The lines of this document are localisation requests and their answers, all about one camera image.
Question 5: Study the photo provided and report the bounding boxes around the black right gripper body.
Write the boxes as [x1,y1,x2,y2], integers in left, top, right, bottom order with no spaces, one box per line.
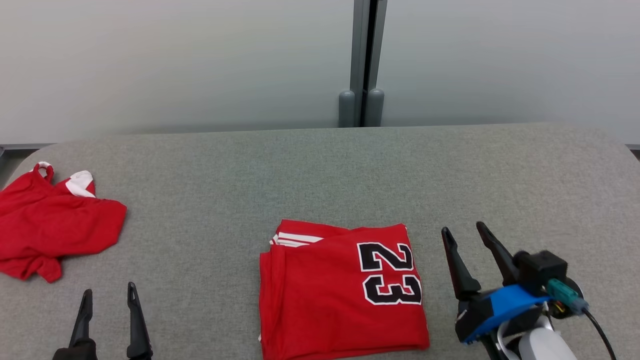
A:
[454,291,503,347]

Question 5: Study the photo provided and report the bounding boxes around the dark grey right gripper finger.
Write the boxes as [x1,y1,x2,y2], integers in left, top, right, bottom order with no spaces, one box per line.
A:
[441,226,482,302]
[475,221,522,288]

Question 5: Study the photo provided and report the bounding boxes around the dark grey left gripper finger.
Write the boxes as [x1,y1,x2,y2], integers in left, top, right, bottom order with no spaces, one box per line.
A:
[69,288,95,349]
[126,281,154,360]

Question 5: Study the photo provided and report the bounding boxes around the red shorts with white trim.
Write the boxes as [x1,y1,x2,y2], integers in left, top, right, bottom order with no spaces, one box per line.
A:
[0,161,128,284]

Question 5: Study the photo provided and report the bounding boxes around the red jersey shirt number 23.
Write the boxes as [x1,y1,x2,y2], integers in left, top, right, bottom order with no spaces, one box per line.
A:
[257,218,431,360]

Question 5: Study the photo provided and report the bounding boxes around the teal right camera connector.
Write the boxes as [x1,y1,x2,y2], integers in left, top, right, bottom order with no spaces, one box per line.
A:
[545,278,591,316]

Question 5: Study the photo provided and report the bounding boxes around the black right camera cable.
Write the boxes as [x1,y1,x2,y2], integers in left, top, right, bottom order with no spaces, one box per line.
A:
[581,309,619,360]

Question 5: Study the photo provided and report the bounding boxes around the grey cylindrical post cap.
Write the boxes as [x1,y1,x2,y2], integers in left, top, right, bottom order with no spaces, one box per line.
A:
[338,89,356,128]
[365,87,385,127]

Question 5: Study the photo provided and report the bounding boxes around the grey partition post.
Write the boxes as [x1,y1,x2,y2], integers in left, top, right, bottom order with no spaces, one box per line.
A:
[349,0,388,128]

